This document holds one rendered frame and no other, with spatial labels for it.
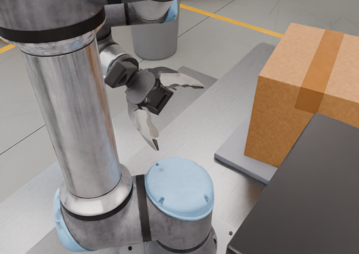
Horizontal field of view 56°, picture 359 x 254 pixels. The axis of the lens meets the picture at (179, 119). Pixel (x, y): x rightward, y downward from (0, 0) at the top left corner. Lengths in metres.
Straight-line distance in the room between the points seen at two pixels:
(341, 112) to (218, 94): 0.51
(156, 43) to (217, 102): 1.75
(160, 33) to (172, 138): 1.86
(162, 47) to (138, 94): 2.21
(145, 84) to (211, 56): 2.34
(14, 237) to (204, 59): 2.35
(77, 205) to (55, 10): 0.30
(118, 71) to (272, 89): 0.36
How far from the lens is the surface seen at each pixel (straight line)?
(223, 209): 0.87
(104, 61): 0.75
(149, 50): 2.89
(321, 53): 0.92
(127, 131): 1.06
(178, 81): 0.65
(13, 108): 2.70
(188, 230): 0.60
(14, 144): 2.41
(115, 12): 0.73
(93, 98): 0.42
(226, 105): 1.15
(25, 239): 0.90
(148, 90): 0.67
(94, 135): 0.45
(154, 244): 0.70
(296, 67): 0.84
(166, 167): 0.59
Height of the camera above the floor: 1.55
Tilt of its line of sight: 42 degrees down
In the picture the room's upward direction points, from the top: straight up
